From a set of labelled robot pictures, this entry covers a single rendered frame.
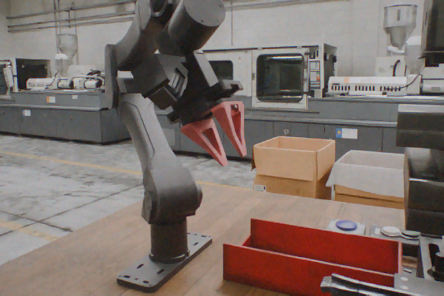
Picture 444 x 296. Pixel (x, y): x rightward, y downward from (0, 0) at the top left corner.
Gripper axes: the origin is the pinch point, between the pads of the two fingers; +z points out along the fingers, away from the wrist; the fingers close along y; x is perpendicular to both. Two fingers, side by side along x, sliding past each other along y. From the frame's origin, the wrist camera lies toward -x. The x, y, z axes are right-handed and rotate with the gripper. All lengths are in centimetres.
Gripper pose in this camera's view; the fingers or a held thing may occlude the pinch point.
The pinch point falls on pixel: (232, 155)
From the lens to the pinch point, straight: 52.1
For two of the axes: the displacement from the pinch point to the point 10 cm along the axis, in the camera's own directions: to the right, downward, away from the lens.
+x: 4.1, -1.3, 9.0
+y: 8.0, -4.3, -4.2
